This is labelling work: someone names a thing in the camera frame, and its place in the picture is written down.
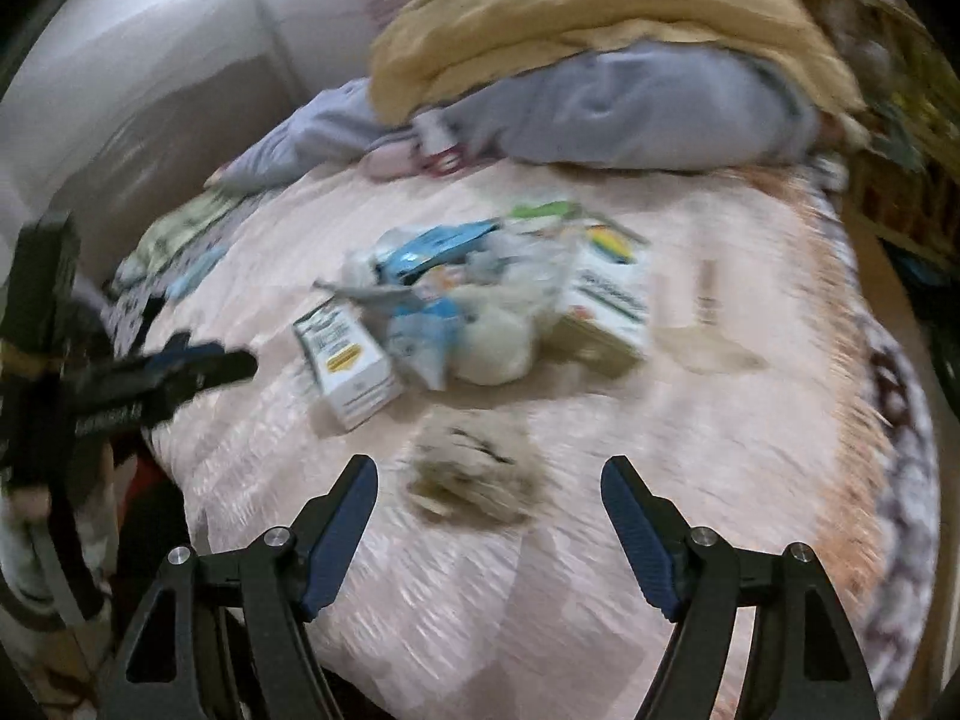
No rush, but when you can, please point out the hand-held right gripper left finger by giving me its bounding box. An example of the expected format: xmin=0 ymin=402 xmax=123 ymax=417
xmin=97 ymin=454 xmax=378 ymax=720

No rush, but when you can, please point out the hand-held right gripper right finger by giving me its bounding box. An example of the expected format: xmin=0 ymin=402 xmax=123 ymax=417
xmin=600 ymin=456 xmax=882 ymax=720

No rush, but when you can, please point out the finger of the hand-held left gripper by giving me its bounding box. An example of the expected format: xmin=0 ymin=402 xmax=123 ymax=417
xmin=146 ymin=331 xmax=260 ymax=425

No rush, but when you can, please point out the white box with yellow label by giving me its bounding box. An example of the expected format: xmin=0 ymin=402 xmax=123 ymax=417
xmin=292 ymin=298 xmax=406 ymax=434

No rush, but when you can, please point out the pale blue wrapper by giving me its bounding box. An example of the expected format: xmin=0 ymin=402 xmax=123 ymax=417
xmin=386 ymin=298 xmax=462 ymax=391

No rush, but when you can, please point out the white box with green print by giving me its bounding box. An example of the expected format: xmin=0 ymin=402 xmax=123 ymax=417
xmin=553 ymin=236 xmax=653 ymax=377

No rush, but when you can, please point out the blue snack packet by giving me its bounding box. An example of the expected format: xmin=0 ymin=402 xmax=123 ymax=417
xmin=373 ymin=219 xmax=505 ymax=282

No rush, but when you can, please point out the small green white box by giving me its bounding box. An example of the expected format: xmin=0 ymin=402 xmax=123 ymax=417
xmin=508 ymin=199 xmax=587 ymax=230

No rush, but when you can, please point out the pink bed blanket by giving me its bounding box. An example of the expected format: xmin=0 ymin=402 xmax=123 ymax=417
xmin=127 ymin=157 xmax=901 ymax=720

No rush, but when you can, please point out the green patterned cloth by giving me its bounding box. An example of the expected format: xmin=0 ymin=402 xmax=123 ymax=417
xmin=105 ymin=184 xmax=252 ymax=316

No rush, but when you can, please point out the brown spoon-shaped item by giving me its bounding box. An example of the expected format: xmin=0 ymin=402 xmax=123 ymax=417
xmin=658 ymin=255 xmax=767 ymax=377

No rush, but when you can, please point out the brown white patterned blanket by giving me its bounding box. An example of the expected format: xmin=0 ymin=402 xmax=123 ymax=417
xmin=817 ymin=180 xmax=942 ymax=653

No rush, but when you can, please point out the white wardrobe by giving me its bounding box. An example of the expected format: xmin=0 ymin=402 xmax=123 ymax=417
xmin=0 ymin=0 xmax=368 ymax=256

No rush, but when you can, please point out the grey blue cloth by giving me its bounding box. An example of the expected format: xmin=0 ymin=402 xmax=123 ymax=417
xmin=206 ymin=41 xmax=822 ymax=192

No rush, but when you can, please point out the cluttered wooden shelf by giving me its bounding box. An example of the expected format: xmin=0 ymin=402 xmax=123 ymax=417
xmin=817 ymin=0 xmax=960 ymax=361

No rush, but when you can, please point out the yellow blanket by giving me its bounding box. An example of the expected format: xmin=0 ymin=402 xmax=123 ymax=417
xmin=369 ymin=0 xmax=867 ymax=128

